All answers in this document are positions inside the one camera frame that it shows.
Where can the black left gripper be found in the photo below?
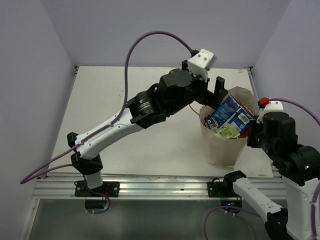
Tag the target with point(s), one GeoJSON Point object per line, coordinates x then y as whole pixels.
{"type": "Point", "coordinates": [207, 97]}

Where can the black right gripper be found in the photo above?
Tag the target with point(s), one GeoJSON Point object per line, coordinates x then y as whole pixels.
{"type": "Point", "coordinates": [250, 139]}

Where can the blue cookie packet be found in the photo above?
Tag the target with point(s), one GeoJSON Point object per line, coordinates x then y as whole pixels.
{"type": "Point", "coordinates": [232, 112]}

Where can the red Doritos chip bag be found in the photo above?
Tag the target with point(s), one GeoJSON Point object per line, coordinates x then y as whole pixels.
{"type": "Point", "coordinates": [243, 133]}

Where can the small light green packet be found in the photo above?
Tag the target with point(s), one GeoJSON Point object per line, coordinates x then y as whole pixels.
{"type": "Point", "coordinates": [227, 131]}

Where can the white paper bag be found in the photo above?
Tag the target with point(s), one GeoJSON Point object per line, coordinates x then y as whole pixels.
{"type": "Point", "coordinates": [218, 150]}

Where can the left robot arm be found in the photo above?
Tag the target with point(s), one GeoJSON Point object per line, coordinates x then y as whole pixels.
{"type": "Point", "coordinates": [174, 91]}

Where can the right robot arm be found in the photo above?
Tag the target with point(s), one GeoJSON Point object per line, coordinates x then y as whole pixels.
{"type": "Point", "coordinates": [299, 167]}

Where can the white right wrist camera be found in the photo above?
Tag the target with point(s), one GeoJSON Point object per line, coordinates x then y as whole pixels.
{"type": "Point", "coordinates": [266, 106]}

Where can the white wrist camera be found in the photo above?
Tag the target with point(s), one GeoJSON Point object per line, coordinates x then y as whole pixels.
{"type": "Point", "coordinates": [200, 63]}
{"type": "Point", "coordinates": [266, 106]}

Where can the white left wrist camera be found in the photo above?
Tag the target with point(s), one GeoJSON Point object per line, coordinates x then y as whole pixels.
{"type": "Point", "coordinates": [200, 63]}

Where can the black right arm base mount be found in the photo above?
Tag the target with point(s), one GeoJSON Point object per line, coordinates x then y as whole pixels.
{"type": "Point", "coordinates": [218, 188]}

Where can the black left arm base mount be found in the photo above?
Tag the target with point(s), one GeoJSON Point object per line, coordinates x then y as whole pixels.
{"type": "Point", "coordinates": [109, 188]}

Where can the aluminium table frame rail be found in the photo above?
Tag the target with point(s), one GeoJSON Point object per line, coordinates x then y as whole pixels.
{"type": "Point", "coordinates": [173, 165]}

